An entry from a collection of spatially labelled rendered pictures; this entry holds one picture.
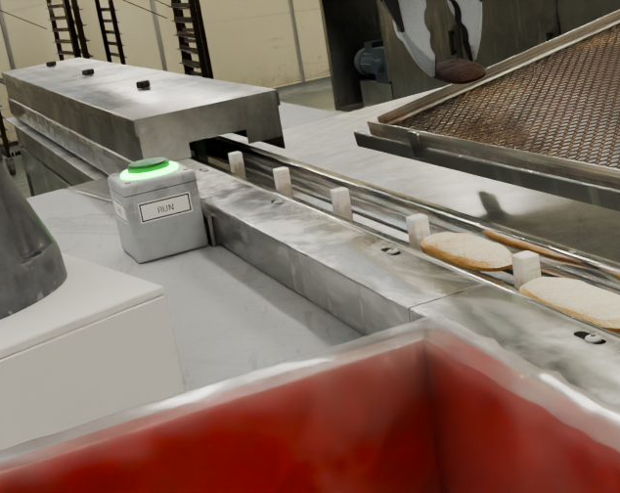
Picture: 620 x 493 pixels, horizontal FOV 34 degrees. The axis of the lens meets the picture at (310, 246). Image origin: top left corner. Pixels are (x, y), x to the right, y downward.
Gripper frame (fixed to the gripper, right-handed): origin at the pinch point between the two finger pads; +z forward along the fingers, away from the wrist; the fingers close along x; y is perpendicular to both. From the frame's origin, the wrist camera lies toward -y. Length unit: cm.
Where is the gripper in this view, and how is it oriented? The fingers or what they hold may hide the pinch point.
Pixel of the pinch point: (452, 56)
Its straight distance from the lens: 99.8
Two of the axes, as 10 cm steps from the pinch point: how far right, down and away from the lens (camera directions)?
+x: -9.2, 3.7, -1.2
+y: -2.3, -2.7, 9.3
